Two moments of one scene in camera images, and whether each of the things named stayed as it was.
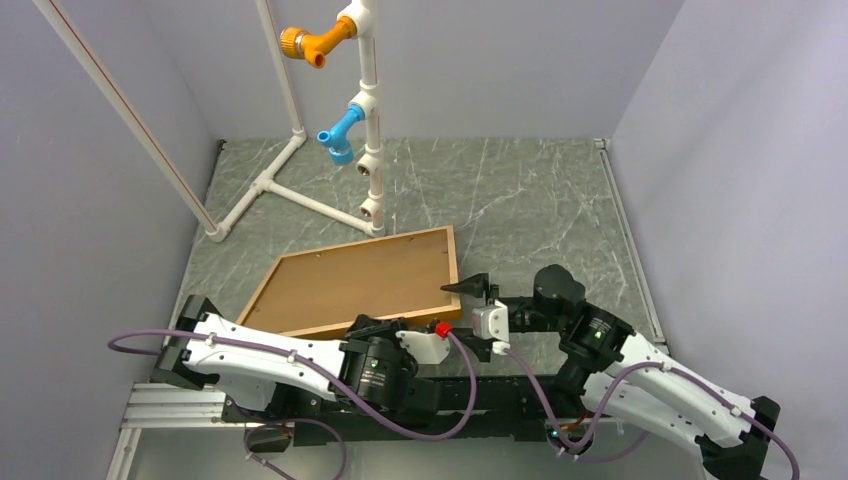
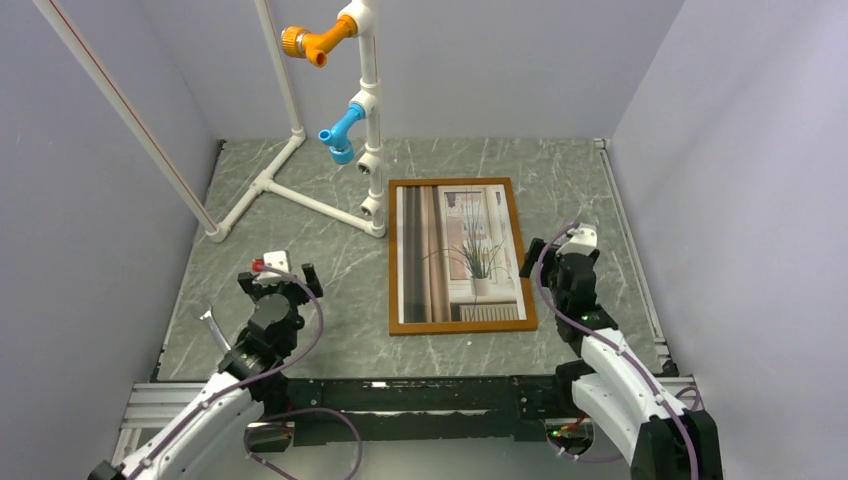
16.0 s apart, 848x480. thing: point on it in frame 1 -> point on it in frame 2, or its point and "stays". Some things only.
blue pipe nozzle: (341, 152) stays
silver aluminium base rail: (165, 406) stays
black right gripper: (474, 286) -> (531, 257)
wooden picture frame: (322, 291) -> (521, 245)
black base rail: (471, 409) stays
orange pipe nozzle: (297, 42) stays
